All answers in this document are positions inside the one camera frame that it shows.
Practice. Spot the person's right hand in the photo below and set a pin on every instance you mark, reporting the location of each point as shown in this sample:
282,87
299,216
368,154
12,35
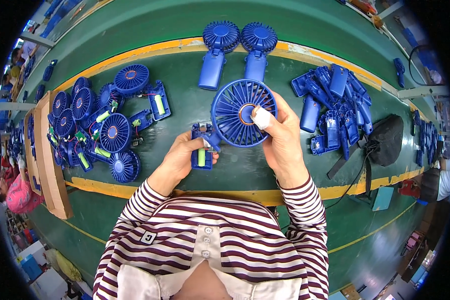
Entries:
283,142

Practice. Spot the person's left hand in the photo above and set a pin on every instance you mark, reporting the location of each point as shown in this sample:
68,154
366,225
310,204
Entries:
176,161

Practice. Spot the pile of unfinished blue fans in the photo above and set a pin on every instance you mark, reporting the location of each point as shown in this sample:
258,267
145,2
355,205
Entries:
97,120

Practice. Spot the assembled blue handheld fan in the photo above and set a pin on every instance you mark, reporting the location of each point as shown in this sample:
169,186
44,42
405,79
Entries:
213,56
258,48

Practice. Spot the person's body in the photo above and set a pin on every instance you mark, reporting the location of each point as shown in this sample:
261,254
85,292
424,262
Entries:
210,255

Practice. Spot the teal stool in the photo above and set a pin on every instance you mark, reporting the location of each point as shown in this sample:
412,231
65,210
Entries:
382,198

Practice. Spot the brown cardboard box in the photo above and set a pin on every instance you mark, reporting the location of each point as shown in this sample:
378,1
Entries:
50,165

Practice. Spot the red container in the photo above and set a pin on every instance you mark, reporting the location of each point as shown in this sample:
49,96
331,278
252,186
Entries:
409,188

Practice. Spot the distant row of blue fans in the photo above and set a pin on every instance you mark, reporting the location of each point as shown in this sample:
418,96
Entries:
426,138

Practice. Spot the yellow plastic bag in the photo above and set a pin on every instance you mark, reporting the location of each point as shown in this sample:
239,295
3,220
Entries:
65,264

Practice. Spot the blue fan part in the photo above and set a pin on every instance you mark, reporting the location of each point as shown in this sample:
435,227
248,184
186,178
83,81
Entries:
39,92
48,71

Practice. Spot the grey metal frame bar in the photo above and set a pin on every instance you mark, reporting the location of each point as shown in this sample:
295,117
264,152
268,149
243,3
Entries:
422,92
37,39

